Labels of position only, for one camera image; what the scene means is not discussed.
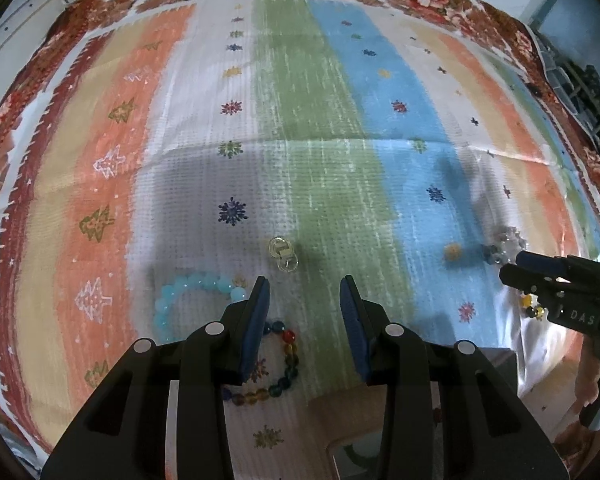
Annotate white pastel charm bracelet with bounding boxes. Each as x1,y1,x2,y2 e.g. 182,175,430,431
482,224,528,266

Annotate yellow and black bead bracelet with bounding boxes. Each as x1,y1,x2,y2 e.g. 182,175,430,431
519,292,549,321

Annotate light blue bead bracelet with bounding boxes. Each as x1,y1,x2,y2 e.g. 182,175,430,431
151,271,249,346

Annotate multicolour glass bead bracelet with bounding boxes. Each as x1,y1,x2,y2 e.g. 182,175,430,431
220,320,301,409

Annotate silver metal tin box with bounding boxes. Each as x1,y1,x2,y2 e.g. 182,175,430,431
309,348,518,479

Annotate right hand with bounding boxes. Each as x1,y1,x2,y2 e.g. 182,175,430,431
574,335,600,422

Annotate white wooden headboard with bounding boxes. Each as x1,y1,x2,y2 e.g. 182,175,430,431
0,0,72,72

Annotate metal bed frame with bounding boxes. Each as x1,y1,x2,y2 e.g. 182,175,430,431
532,32,600,147

